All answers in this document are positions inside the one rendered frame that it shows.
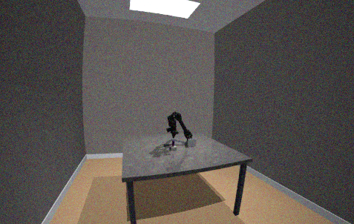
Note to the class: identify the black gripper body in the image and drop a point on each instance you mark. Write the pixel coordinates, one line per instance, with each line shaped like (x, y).
(174, 129)

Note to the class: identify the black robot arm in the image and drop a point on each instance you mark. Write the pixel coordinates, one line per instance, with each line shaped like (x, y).
(172, 121)

